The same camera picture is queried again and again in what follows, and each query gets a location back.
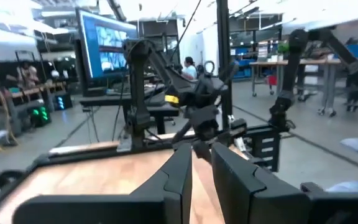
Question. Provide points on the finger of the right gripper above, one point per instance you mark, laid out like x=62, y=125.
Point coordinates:
x=202, y=151
x=182, y=133

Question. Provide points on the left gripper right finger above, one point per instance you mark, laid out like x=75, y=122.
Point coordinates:
x=244, y=193

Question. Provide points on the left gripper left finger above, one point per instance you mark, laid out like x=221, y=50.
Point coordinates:
x=176, y=186

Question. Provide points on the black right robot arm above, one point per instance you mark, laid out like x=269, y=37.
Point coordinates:
x=138, y=93

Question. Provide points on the yellow tag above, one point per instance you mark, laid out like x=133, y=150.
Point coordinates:
x=171, y=99

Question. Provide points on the person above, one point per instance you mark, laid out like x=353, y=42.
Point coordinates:
x=28, y=74
x=190, y=70

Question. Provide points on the large blue-screen monitor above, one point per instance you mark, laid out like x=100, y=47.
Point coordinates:
x=107, y=46

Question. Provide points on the background wooden work table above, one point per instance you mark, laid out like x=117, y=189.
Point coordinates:
x=322, y=65

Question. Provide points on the black aluminium table frame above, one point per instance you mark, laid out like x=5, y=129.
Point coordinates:
x=224, y=62

